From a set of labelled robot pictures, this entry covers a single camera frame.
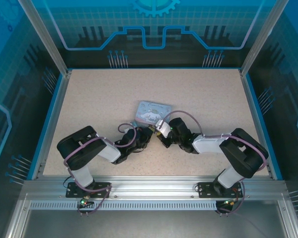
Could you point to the cartoon dog tin box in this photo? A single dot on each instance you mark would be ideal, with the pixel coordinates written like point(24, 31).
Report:
point(152, 110)

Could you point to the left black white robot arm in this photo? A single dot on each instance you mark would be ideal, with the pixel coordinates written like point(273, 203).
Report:
point(79, 148)

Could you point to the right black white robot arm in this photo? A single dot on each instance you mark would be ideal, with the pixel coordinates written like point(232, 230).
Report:
point(243, 153)

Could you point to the grey metal tray panel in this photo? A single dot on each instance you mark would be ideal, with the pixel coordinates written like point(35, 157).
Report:
point(149, 225)

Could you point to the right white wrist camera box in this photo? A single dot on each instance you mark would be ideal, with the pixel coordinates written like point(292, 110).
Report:
point(165, 127)

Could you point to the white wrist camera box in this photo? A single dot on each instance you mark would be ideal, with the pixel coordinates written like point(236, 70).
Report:
point(165, 127)
point(133, 123)

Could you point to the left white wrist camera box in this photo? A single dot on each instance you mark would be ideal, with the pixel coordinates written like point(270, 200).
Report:
point(133, 123)

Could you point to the aluminium mounting rail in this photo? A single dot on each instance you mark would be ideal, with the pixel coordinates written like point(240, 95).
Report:
point(151, 186)

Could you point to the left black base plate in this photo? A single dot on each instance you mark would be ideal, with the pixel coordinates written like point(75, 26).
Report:
point(101, 191)

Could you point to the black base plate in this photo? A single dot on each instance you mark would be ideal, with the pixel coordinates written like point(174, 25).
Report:
point(101, 191)
point(206, 189)

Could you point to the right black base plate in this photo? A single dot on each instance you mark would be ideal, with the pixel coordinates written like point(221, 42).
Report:
point(206, 189)

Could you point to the right aluminium side rail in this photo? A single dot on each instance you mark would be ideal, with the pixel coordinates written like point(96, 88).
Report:
point(256, 119)

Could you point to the aluminium side rail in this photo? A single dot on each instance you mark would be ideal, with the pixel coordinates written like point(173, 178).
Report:
point(256, 119)
point(53, 119)

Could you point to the left aluminium side rail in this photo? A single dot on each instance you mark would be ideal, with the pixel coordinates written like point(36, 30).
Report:
point(53, 119)

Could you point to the right aluminium frame post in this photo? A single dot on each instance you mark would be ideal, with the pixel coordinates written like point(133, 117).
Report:
point(262, 37)

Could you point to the aluminium frame post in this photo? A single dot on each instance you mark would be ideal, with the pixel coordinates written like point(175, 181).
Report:
point(262, 37)
point(48, 37)

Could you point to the left aluminium frame post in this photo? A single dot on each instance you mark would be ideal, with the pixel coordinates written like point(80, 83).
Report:
point(48, 37)

